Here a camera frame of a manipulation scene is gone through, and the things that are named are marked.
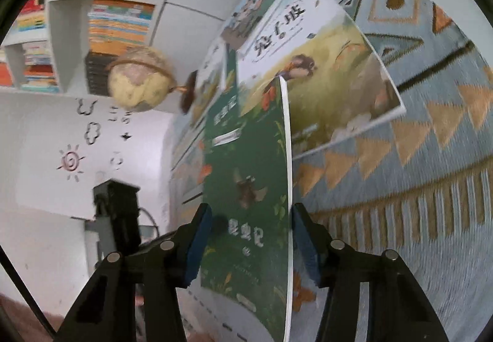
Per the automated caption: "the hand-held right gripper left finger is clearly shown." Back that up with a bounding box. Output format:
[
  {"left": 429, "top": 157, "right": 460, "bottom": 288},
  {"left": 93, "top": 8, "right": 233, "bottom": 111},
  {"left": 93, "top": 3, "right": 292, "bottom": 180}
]
[{"left": 54, "top": 202, "right": 213, "bottom": 342}]

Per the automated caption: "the thin black cable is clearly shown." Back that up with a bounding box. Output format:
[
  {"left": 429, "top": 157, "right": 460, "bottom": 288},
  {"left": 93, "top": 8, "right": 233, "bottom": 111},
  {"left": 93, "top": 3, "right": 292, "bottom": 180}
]
[{"left": 138, "top": 206, "right": 159, "bottom": 239}]

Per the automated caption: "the white picture book black title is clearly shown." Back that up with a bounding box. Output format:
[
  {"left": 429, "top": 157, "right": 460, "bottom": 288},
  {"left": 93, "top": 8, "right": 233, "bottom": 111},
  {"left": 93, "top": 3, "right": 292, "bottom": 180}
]
[{"left": 236, "top": 0, "right": 407, "bottom": 160}]

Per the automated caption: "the beige globe on wooden stand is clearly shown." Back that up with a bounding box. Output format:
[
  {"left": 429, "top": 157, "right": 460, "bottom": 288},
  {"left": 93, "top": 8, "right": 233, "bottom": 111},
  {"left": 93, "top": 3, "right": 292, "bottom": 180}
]
[{"left": 107, "top": 45, "right": 198, "bottom": 115}]

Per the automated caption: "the orange red shelved book row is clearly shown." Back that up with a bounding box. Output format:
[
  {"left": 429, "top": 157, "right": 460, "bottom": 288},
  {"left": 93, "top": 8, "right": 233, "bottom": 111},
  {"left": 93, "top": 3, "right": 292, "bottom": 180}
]
[{"left": 0, "top": 47, "right": 15, "bottom": 88}]

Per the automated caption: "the black doodle wall decal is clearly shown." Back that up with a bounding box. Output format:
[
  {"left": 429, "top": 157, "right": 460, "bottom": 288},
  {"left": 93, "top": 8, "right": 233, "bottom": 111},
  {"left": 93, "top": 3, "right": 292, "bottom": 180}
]
[{"left": 58, "top": 97, "right": 133, "bottom": 183}]

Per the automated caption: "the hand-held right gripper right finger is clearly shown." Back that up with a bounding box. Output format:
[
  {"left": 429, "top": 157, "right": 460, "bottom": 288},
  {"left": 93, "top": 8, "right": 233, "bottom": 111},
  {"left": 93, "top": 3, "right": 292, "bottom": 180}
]
[{"left": 292, "top": 202, "right": 449, "bottom": 342}]

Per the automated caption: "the patterned woven table runner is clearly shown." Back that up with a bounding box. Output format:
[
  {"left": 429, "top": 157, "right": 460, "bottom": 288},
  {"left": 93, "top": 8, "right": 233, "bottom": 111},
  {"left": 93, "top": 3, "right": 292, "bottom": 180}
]
[{"left": 169, "top": 0, "right": 493, "bottom": 342}]

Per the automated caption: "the small white picture book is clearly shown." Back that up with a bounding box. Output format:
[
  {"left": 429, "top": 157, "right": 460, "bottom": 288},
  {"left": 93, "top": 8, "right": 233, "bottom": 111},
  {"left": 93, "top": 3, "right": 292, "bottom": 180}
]
[{"left": 190, "top": 39, "right": 228, "bottom": 131}]

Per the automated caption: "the colourful shelved book row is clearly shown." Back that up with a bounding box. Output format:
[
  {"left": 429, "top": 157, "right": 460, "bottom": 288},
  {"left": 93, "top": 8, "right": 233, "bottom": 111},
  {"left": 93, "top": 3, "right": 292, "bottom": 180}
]
[{"left": 20, "top": 41, "right": 61, "bottom": 93}]

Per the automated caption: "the white bookshelf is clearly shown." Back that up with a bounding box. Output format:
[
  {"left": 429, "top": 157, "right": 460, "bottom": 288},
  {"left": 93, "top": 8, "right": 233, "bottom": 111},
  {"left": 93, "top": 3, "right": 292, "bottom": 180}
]
[{"left": 0, "top": 0, "right": 270, "bottom": 104}]

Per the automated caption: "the red yellow shelved book row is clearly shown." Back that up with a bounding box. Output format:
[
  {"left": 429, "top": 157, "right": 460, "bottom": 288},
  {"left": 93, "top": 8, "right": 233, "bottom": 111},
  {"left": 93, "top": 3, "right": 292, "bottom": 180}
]
[{"left": 17, "top": 0, "right": 49, "bottom": 33}]

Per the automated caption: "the green book beetle cover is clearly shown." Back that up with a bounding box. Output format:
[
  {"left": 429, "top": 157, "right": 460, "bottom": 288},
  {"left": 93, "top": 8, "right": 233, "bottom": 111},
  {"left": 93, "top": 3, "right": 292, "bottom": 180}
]
[{"left": 200, "top": 76, "right": 293, "bottom": 342}]

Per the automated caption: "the black shelved book row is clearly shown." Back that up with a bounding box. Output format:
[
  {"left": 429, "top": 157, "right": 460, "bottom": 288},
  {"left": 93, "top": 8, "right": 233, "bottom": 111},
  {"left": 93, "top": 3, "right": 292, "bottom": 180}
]
[{"left": 84, "top": 50, "right": 116, "bottom": 96}]

